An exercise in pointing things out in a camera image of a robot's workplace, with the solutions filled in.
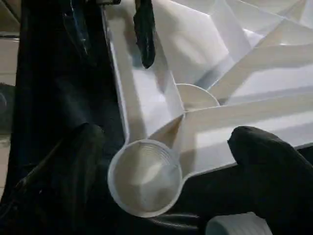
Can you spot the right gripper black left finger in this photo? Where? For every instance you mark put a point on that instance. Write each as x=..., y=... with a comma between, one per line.
x=73, y=183

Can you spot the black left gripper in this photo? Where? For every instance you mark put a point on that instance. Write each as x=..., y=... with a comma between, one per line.
x=108, y=2

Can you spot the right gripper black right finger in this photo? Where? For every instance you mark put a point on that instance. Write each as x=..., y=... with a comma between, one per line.
x=276, y=183

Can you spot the white plastic table leg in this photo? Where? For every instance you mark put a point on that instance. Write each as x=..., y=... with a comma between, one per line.
x=232, y=225

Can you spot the white plastic table top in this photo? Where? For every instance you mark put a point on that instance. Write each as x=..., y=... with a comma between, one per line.
x=220, y=61

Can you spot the black shiny mat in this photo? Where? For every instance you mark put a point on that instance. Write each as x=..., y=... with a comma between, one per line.
x=49, y=73

